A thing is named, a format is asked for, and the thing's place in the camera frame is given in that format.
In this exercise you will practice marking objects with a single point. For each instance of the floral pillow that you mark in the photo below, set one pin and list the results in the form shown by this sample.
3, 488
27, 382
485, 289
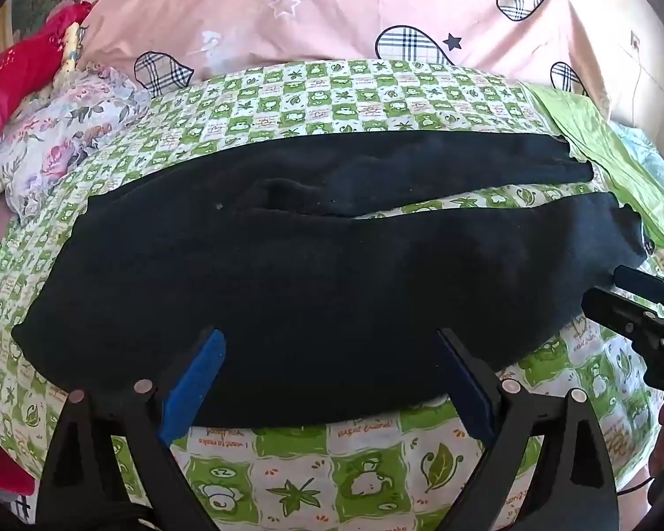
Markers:
72, 133

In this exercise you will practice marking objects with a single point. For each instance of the plain green sheet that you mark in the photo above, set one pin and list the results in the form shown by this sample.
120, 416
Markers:
597, 133

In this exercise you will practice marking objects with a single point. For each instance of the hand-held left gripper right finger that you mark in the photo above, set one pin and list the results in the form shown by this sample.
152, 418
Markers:
467, 392

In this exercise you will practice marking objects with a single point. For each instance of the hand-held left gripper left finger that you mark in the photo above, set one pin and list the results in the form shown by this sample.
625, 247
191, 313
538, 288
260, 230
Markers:
196, 384

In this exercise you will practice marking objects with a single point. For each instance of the white wall socket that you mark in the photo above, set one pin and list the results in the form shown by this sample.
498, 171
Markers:
635, 40

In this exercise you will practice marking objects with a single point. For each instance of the black pants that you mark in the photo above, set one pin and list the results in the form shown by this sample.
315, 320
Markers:
310, 287

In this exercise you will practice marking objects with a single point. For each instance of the light blue cloth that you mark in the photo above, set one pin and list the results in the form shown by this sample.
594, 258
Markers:
653, 160

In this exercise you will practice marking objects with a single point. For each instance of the yellow printed cloth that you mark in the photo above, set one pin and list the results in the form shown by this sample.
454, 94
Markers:
69, 58

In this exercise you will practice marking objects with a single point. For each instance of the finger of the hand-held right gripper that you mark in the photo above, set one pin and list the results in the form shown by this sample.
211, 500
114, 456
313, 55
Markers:
642, 283
614, 310

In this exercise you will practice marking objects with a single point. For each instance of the green checkered printed bed sheet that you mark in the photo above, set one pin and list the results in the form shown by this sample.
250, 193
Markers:
337, 105

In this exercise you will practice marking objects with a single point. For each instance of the red sequined cloth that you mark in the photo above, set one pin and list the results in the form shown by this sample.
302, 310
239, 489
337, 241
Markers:
11, 83

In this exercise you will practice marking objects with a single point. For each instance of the pink duvet with plaid hearts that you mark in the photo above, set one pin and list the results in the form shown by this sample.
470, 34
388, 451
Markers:
337, 11

